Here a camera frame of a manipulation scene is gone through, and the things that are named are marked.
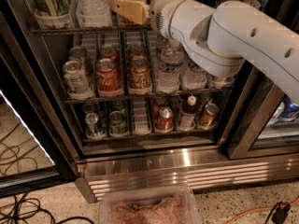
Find orange can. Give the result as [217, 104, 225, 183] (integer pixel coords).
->
[129, 44, 147, 59]
[129, 56, 151, 90]

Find green striped can top shelf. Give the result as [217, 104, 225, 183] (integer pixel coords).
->
[27, 0, 74, 24]

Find small white-capped bottle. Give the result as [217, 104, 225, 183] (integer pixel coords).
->
[178, 95, 196, 131]

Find clear plastic bin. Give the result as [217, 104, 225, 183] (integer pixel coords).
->
[100, 184, 200, 224]

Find silver can shelf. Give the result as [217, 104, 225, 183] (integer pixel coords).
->
[69, 46, 90, 66]
[63, 60, 91, 94]

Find red coke can middle rear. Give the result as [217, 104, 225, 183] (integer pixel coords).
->
[100, 45, 120, 63]

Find orange can middle front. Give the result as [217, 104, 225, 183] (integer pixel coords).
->
[129, 56, 151, 90]

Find orange can middle rear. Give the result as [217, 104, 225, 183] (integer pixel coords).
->
[129, 44, 147, 59]

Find water bottle middle left front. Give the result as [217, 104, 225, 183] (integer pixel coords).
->
[156, 39, 184, 93]

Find middle wire shelf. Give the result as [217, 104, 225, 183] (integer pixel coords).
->
[64, 88, 232, 105]

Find red coke can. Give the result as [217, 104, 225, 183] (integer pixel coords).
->
[100, 45, 120, 63]
[96, 58, 121, 92]

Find black cables on floor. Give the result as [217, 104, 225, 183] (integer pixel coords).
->
[0, 192, 95, 224]

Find blue pepsi can right fridge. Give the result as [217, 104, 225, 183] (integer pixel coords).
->
[279, 96, 299, 122]

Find blue silver can bottom front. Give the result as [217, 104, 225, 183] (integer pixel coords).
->
[85, 112, 104, 136]

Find orange cable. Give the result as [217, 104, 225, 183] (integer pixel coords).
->
[225, 195, 299, 224]

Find water bottle middle right front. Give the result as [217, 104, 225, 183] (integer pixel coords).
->
[181, 61, 207, 90]

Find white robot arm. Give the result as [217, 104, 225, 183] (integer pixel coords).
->
[109, 0, 299, 103]

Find red can bottom front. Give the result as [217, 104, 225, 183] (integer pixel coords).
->
[156, 106, 174, 131]

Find steel fridge base grille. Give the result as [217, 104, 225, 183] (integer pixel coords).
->
[75, 148, 299, 203]

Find clear water bottle top shelf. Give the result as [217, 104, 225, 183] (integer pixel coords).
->
[77, 0, 112, 27]

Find black plug box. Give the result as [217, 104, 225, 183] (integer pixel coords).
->
[272, 202, 291, 224]

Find silver can middle shelf rear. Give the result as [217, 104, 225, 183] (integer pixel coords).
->
[69, 46, 90, 66]

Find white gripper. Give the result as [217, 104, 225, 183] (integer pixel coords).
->
[109, 0, 193, 40]

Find fridge door with light strip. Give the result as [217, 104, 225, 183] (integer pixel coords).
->
[0, 16, 76, 198]

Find green can bottom front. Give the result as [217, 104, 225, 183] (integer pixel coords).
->
[109, 111, 128, 134]

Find red coke can middle front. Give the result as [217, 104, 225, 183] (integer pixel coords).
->
[96, 58, 121, 92]

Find silver can middle shelf front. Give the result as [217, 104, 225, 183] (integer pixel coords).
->
[63, 60, 91, 94]

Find copper can bottom right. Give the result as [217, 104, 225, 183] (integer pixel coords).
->
[199, 104, 219, 128]

